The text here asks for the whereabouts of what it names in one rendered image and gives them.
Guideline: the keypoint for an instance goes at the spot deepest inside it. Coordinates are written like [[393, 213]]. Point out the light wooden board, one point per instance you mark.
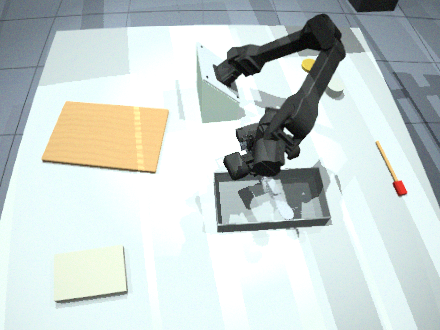
[[107, 136]]

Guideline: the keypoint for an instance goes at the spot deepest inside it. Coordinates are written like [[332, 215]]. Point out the yellow flat disc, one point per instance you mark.
[[307, 64]]

